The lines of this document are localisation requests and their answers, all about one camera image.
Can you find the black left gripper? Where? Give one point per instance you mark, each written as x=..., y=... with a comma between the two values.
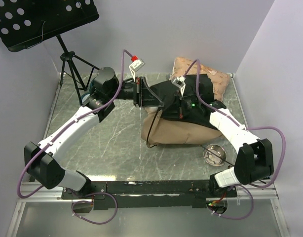
x=143, y=96

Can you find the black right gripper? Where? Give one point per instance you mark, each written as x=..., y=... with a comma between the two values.
x=181, y=105

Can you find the tan black pet tent fabric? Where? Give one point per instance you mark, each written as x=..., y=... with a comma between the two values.
x=182, y=120

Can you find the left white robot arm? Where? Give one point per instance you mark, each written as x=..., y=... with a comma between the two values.
x=41, y=160

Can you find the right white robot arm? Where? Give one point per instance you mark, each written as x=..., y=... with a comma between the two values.
x=254, y=159

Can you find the steel pet bowl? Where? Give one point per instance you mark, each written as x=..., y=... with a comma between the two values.
x=212, y=160

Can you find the teal double pet bowl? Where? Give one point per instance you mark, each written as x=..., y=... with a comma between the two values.
x=88, y=91

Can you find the orange patterned pillow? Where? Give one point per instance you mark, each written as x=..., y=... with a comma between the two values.
x=219, y=80

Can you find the black music stand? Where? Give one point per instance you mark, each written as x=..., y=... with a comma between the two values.
x=27, y=23

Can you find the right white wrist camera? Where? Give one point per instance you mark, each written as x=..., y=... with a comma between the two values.
x=179, y=82

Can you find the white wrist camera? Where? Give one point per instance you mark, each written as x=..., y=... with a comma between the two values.
x=179, y=82
x=135, y=66

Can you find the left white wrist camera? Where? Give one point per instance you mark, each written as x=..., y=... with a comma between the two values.
x=135, y=66

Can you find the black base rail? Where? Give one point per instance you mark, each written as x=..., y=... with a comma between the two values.
x=165, y=193

